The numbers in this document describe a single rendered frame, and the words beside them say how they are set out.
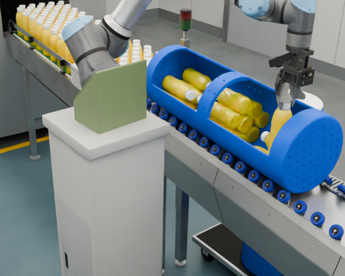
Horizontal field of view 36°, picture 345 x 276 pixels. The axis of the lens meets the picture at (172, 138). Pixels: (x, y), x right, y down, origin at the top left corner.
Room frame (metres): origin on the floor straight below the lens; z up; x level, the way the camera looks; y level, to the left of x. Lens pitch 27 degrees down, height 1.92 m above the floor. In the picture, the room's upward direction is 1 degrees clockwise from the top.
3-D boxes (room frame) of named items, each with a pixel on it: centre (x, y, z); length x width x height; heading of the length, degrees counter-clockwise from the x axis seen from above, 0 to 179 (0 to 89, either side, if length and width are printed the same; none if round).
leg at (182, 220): (2.27, -0.06, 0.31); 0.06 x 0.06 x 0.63; 33
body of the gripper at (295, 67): (1.57, -0.38, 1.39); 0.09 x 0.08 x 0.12; 33
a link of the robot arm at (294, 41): (1.57, -0.38, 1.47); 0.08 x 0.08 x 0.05
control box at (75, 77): (2.30, 0.39, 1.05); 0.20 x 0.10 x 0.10; 33
